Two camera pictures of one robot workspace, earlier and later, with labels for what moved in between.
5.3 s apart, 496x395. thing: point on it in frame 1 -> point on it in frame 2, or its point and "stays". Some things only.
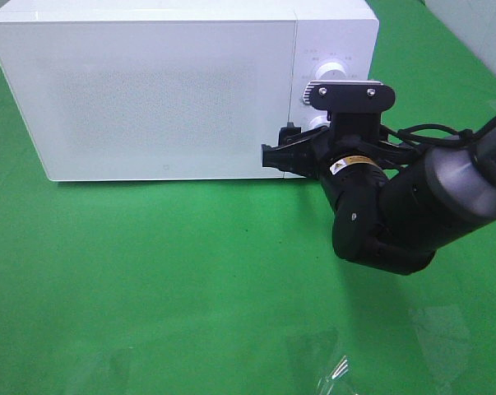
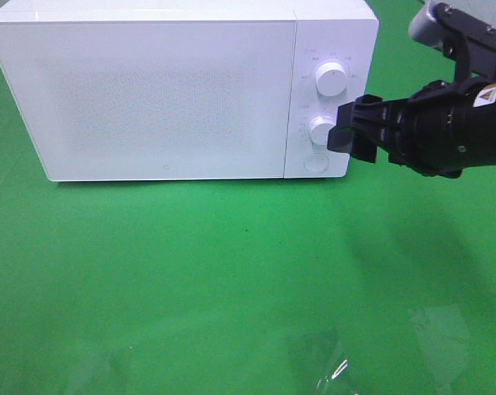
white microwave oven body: (173, 90) stays
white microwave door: (151, 100) stays
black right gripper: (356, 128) -> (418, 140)
